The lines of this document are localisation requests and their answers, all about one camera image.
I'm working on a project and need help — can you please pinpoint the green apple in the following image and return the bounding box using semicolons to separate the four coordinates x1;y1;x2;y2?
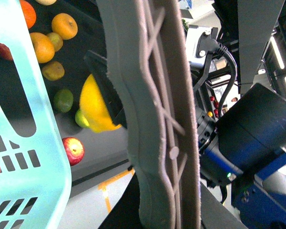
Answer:
75;109;90;128

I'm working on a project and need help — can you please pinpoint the brown kiwi lower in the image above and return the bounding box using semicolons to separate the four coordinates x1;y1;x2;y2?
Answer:
41;61;65;81

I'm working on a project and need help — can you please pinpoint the yellow orange fruit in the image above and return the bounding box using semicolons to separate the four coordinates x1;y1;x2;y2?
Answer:
30;32;55;63

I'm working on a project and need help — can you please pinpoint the red apple front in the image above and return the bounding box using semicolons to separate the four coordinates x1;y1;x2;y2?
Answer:
62;137;85;166

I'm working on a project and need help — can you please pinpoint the small tangerine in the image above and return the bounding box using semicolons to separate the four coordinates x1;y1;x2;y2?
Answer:
20;0;37;29

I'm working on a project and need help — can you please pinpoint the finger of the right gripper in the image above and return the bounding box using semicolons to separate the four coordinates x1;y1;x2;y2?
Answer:
84;50;126;126

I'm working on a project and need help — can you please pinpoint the brown kiwi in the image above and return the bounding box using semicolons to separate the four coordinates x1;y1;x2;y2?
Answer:
41;61;65;81
47;32;63;52

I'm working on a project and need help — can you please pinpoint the red yellow apple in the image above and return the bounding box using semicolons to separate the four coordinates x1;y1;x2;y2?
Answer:
0;43;13;61

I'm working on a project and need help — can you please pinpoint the light teal plastic basket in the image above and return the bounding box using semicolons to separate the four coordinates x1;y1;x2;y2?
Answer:
0;0;72;229

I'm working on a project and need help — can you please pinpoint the grey basket handle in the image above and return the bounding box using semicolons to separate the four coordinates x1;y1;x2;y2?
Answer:
97;0;201;229

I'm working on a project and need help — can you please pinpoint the golden orange top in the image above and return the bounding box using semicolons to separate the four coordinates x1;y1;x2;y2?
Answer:
51;13;78;40

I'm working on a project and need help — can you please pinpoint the brown kiwi upper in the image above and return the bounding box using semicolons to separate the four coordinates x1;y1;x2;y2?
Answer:
47;32;63;52

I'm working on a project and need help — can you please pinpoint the yellow lemon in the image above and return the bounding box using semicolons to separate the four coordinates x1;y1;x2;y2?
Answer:
79;74;122;133

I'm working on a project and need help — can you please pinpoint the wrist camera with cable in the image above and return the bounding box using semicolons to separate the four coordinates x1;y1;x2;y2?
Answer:
186;25;238;117

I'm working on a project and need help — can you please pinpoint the green lime right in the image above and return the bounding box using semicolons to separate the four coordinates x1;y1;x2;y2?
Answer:
53;89;73;113

